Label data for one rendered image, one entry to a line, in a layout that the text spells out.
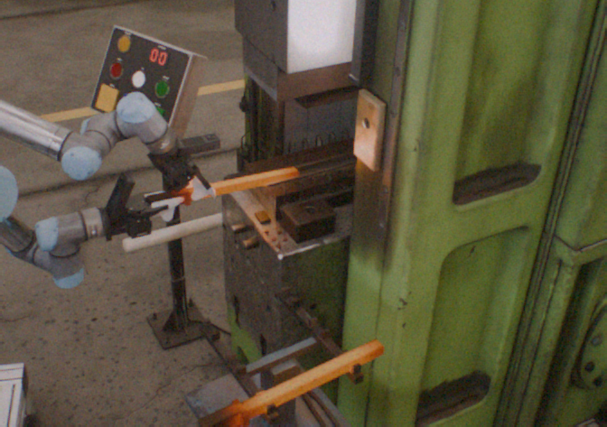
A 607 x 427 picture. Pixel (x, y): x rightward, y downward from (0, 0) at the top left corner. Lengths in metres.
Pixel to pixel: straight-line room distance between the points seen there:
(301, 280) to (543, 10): 0.89
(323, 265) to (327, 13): 0.67
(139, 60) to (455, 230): 1.14
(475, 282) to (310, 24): 0.82
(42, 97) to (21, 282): 1.71
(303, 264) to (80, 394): 1.19
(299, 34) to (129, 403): 1.57
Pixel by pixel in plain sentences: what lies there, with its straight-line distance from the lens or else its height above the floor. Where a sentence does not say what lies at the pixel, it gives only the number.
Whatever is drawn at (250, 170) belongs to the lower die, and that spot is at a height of 0.98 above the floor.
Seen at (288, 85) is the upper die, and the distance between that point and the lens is 1.90.
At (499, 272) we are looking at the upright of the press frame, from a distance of 2.18.
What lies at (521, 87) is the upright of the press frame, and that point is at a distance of 1.86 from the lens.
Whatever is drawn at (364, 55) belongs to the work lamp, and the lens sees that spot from 1.73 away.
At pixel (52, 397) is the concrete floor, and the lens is 2.96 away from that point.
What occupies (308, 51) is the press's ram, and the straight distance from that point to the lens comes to 1.83.
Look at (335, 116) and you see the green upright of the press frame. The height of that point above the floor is 1.03.
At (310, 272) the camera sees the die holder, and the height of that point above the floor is 0.83.
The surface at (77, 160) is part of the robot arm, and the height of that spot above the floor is 1.24.
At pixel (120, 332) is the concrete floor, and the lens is 3.14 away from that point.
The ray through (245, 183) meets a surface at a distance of 2.07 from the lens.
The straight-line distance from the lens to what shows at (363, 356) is 1.70.
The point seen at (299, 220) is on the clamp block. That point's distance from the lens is 1.99.
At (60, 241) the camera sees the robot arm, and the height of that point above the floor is 1.00.
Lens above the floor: 2.14
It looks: 34 degrees down
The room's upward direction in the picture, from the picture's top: 2 degrees clockwise
